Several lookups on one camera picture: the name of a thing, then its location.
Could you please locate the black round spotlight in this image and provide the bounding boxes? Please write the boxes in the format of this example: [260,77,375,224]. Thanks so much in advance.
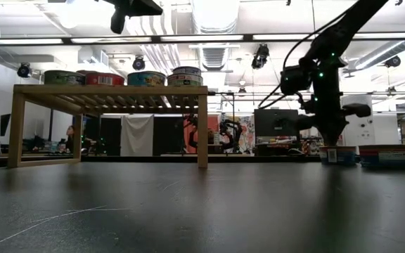
[251,43,270,70]
[385,55,402,69]
[16,62,34,79]
[132,55,146,72]

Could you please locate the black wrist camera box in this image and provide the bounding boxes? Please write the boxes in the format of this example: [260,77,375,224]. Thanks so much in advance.
[280,65,311,96]

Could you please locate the black partition panel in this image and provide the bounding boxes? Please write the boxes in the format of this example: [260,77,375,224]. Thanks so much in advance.
[153,115,184,156]

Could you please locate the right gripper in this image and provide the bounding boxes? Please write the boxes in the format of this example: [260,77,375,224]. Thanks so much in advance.
[286,52,372,148]

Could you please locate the wooden slatted shelf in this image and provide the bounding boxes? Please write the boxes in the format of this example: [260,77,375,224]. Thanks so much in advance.
[7,84,209,169]

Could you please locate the white printed banner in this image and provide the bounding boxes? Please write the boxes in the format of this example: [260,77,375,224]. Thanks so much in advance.
[217,112,256,154]

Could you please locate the ribbed ventilation duct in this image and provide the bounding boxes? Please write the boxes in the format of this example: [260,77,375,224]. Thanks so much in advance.
[190,0,240,71]

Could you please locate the white cloth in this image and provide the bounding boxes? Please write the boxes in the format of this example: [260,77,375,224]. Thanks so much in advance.
[120,115,155,157]

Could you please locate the silver-lidded seafood can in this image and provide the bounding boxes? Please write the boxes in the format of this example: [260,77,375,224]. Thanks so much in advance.
[172,65,203,76]
[319,145,357,166]
[167,72,204,87]

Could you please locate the bar with light strips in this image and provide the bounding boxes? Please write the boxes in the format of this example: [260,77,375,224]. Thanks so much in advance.
[0,32,405,46]

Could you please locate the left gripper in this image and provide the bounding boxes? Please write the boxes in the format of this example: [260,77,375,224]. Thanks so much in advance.
[99,0,165,36]

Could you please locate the orange cloth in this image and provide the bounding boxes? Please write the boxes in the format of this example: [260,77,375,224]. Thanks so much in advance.
[183,114,221,154]

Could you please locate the thin vertical pole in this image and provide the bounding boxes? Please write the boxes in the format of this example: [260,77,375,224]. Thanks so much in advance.
[310,0,317,35]

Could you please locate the red seafood can silver lid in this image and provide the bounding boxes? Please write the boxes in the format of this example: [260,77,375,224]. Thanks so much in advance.
[84,72,126,86]

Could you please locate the Wild Planet can gold lid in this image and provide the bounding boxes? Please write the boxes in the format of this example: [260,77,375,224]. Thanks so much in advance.
[358,144,405,170]

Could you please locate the white pillar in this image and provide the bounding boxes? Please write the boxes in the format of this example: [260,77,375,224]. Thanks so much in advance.
[340,94,375,148]

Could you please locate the green Circle Hook tuna can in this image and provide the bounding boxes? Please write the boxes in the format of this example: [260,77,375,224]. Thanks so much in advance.
[43,70,86,86]

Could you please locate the small black monitor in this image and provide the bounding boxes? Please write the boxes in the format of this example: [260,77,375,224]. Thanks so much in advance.
[0,113,12,138]

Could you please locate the blue seafood can silver lid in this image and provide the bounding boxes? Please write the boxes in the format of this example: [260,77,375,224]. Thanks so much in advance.
[127,70,167,87]

